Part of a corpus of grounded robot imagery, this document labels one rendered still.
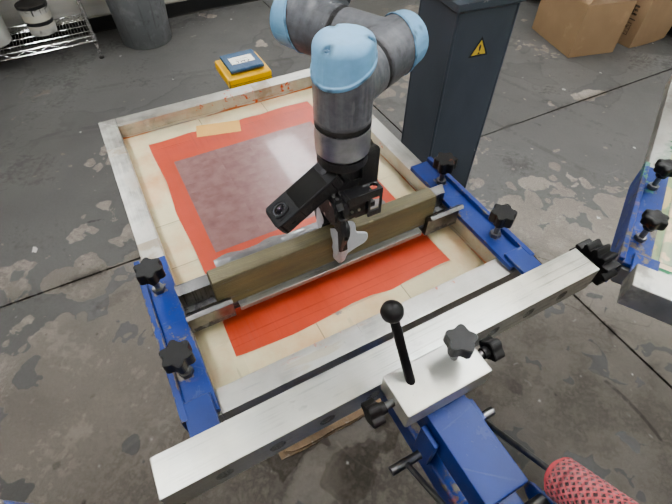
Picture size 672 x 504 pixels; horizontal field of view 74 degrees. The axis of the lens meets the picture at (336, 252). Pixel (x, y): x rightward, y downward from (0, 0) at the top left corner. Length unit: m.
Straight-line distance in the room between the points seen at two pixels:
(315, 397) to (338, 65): 0.39
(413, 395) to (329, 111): 0.35
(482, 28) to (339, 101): 0.70
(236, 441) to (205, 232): 0.44
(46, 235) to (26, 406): 0.88
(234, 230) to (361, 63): 0.47
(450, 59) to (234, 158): 0.56
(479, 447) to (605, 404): 1.39
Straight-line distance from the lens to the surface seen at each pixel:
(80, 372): 2.00
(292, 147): 1.06
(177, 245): 0.88
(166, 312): 0.74
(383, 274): 0.79
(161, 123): 1.18
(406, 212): 0.77
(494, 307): 0.69
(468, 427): 0.59
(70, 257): 2.39
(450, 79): 1.21
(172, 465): 0.59
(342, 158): 0.58
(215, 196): 0.96
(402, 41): 0.61
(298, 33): 0.68
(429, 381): 0.57
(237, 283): 0.69
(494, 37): 1.23
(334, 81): 0.53
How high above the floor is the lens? 1.58
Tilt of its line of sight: 50 degrees down
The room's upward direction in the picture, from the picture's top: straight up
